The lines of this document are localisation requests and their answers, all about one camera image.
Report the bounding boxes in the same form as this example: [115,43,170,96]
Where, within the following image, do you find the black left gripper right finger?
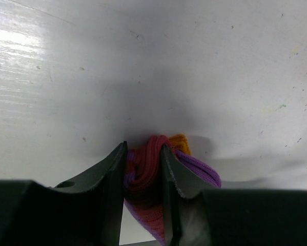
[160,146,307,245]

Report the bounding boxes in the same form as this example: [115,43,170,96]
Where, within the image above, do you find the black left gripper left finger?
[0,142,128,245]

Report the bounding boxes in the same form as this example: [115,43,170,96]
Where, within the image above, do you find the maroon purple orange sock pair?
[123,134,221,245]

